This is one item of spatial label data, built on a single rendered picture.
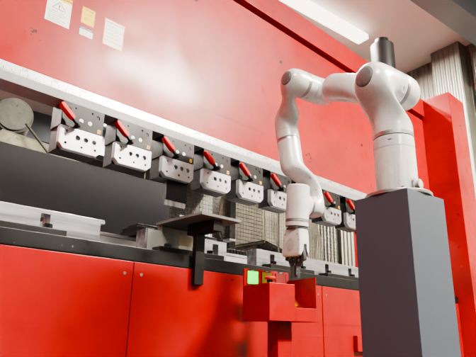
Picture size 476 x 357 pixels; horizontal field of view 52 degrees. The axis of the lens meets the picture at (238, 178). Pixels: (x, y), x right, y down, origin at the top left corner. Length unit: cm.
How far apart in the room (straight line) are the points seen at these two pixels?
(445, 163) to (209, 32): 206
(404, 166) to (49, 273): 104
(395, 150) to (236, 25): 120
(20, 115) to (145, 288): 303
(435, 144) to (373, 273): 242
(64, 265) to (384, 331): 89
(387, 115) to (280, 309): 70
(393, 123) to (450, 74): 390
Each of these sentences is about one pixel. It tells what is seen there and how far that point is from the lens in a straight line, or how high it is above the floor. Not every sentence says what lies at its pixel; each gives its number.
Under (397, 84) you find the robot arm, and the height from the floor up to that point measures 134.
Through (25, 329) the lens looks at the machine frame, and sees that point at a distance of 144.
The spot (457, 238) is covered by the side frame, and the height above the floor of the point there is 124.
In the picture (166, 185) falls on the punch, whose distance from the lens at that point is 188.
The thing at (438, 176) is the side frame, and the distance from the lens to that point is 366.
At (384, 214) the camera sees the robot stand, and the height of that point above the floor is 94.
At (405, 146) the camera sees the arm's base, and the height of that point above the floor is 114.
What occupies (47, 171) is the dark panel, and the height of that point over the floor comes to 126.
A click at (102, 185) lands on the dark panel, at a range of 232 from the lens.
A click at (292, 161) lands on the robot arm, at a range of 182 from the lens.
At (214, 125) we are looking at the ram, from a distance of 208.
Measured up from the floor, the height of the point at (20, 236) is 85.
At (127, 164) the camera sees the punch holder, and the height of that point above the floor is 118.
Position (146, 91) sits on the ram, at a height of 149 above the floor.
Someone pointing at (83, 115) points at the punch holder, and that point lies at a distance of 173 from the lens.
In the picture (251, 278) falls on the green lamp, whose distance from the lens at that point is 177.
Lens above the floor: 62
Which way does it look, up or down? 18 degrees up
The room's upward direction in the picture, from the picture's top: 1 degrees clockwise
